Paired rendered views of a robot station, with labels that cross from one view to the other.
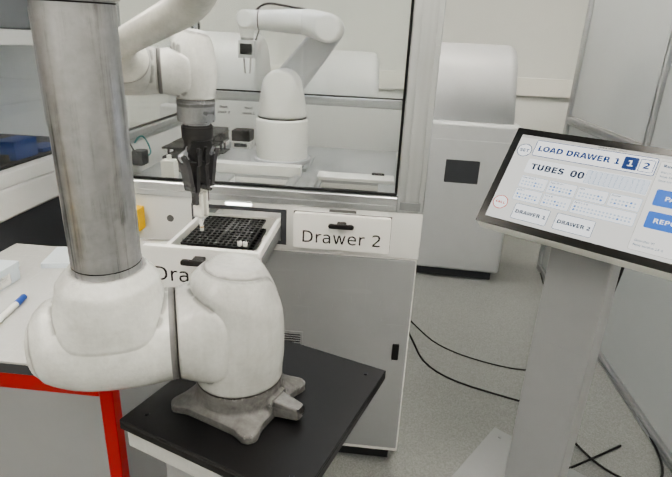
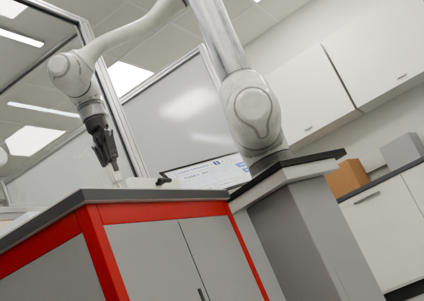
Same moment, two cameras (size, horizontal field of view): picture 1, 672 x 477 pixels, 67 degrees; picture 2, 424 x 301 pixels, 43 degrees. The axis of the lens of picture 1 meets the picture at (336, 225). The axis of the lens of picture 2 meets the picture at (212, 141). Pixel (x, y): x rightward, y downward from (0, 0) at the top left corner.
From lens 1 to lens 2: 2.14 m
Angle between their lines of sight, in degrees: 79
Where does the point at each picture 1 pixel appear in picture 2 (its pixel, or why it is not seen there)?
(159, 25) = (139, 29)
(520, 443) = not seen: outside the picture
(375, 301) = not seen: hidden behind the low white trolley
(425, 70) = (128, 132)
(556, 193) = (206, 180)
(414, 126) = (137, 160)
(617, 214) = (234, 174)
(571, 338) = (255, 250)
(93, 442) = (241, 259)
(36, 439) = (220, 267)
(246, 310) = not seen: hidden behind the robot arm
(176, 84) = (94, 87)
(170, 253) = (144, 182)
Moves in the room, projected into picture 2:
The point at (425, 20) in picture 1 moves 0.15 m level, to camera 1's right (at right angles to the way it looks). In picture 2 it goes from (117, 108) to (134, 113)
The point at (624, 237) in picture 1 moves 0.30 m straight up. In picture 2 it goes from (245, 177) to (222, 125)
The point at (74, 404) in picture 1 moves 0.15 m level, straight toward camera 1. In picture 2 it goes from (222, 225) to (272, 205)
